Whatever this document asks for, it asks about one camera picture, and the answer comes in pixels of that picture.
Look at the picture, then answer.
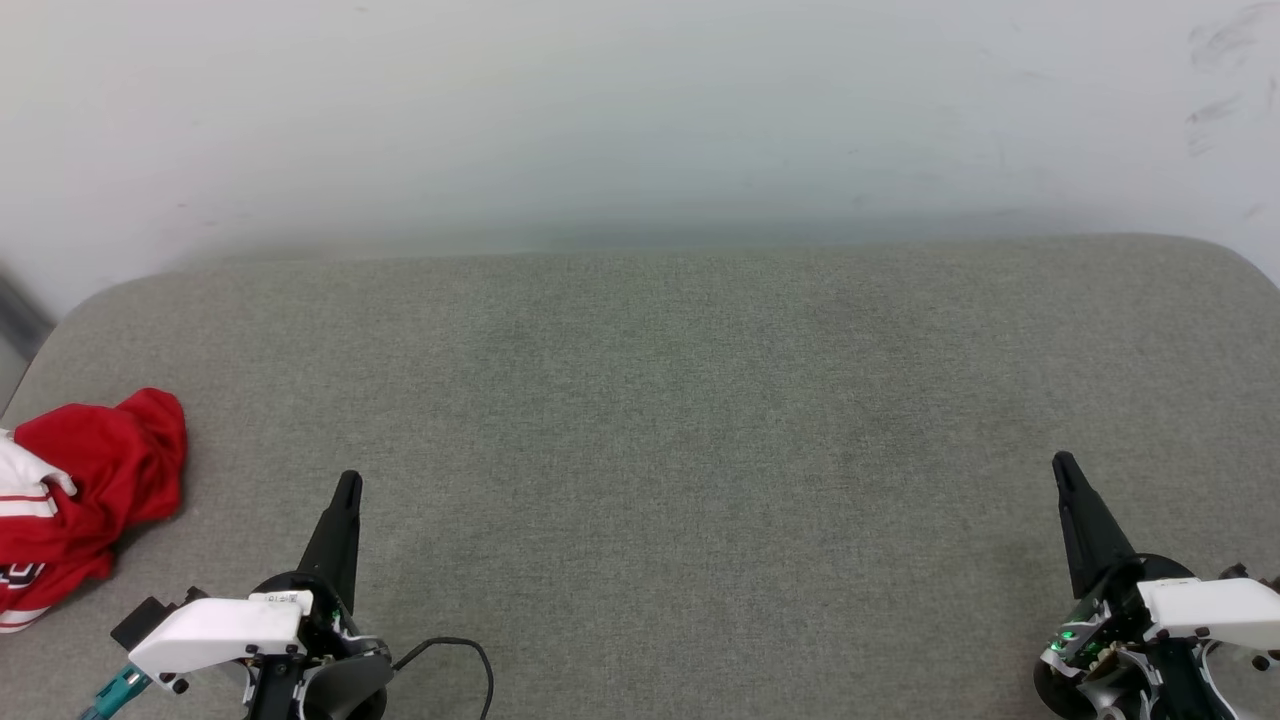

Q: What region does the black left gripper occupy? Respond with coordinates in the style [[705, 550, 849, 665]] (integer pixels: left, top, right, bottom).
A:
[[250, 470, 363, 653]]

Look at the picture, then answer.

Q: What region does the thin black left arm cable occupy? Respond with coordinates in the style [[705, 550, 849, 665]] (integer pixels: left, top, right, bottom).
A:
[[392, 637, 496, 720]]

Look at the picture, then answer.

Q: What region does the red and white jersey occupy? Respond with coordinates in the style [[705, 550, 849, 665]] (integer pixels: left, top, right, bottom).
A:
[[0, 388, 188, 635]]

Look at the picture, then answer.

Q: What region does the grey fabric sofa seat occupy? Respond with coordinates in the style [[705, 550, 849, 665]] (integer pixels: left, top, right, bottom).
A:
[[0, 233, 1280, 720]]

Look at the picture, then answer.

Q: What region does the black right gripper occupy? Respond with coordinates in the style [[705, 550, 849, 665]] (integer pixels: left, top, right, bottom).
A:
[[1043, 451, 1199, 663]]

